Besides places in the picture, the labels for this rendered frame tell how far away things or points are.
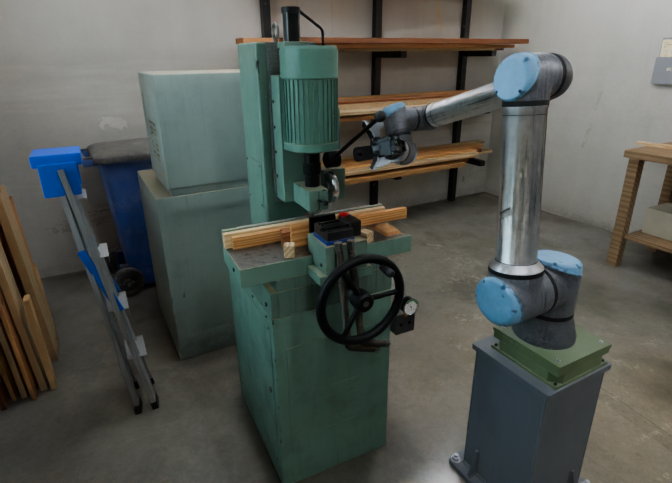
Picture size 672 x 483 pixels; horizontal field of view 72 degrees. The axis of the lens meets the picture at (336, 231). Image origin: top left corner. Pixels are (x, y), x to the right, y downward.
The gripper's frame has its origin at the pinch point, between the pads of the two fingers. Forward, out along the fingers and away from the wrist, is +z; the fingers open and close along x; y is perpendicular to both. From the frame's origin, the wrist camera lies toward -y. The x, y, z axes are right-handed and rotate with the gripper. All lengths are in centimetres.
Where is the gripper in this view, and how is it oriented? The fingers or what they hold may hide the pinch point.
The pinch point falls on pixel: (365, 145)
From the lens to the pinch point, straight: 144.5
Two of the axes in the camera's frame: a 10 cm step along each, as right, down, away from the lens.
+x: 1.8, 9.8, -0.1
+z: -4.3, 0.8, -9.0
